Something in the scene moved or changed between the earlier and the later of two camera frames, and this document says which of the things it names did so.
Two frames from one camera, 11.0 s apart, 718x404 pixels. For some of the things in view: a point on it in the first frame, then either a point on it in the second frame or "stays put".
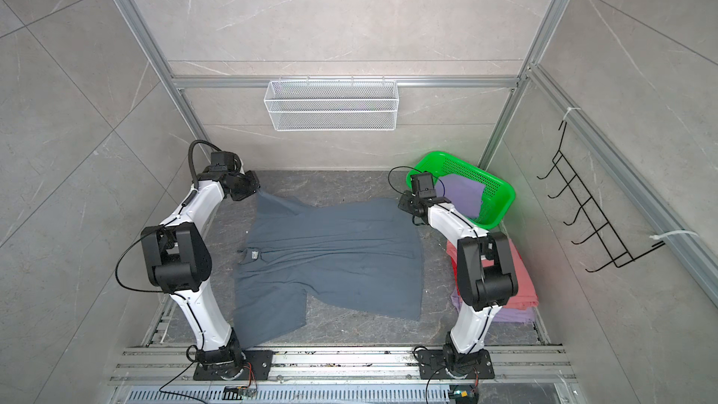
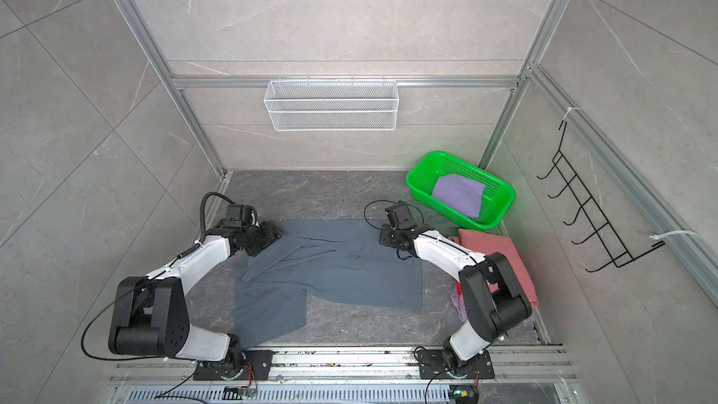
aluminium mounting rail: (388, 366) stays put
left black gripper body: (244, 186) -> (261, 238)
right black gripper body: (409, 203) -> (390, 238)
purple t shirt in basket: (465, 194) stays put
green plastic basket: (496, 199) stays put
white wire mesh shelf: (331, 106) stays put
